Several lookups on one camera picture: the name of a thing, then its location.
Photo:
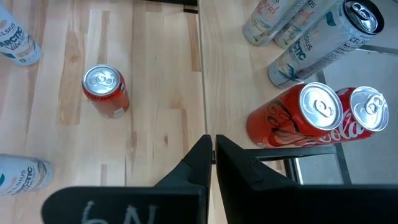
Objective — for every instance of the Celsius can orange swirl logo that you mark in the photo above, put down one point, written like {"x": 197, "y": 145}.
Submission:
{"x": 298, "y": 25}

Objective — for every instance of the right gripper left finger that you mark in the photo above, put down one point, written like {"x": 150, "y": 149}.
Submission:
{"x": 174, "y": 199}

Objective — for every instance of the Celsius Arctic Vibe can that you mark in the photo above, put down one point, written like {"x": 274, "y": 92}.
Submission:
{"x": 317, "y": 49}

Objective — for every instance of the white Celsius can black lid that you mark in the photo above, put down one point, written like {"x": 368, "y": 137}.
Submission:
{"x": 18, "y": 43}
{"x": 264, "y": 21}

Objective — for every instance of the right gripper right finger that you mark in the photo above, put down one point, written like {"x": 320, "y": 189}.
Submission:
{"x": 280, "y": 202}

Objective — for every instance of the red Coca-Cola can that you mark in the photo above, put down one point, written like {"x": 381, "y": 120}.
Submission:
{"x": 370, "y": 109}
{"x": 280, "y": 124}
{"x": 107, "y": 99}

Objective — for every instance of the white Celsius can blue band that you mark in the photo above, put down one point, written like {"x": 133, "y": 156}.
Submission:
{"x": 25, "y": 175}

